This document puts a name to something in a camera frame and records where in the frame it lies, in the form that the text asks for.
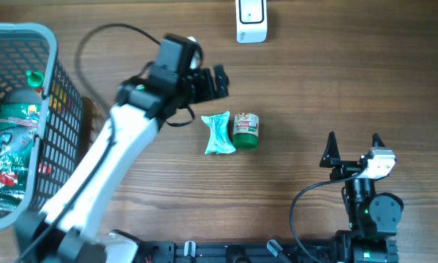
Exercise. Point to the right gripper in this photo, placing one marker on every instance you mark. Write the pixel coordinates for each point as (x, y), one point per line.
(331, 158)

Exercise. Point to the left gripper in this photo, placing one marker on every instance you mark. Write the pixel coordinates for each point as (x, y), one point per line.
(208, 88)

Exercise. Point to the green lid jar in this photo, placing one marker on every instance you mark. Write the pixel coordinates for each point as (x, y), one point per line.
(246, 131)

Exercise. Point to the teal tissue packet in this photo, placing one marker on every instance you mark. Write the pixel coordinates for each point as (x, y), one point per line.
(219, 141)

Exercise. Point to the green cap sauce bottle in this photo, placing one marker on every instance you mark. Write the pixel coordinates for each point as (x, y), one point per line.
(35, 81)

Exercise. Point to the green 3M gloves packet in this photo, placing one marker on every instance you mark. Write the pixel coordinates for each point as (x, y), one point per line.
(18, 126)

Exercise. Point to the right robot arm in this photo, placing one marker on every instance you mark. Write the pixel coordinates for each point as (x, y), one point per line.
(373, 216)

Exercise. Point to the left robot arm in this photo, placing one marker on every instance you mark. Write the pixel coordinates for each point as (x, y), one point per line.
(65, 229)

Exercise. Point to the white barcode scanner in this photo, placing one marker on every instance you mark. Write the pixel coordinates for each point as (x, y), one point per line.
(251, 21)

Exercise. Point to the grey plastic mesh basket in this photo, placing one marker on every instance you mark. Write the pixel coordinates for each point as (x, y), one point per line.
(54, 156)

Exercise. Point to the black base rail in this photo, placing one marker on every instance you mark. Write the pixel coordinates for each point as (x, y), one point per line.
(240, 252)

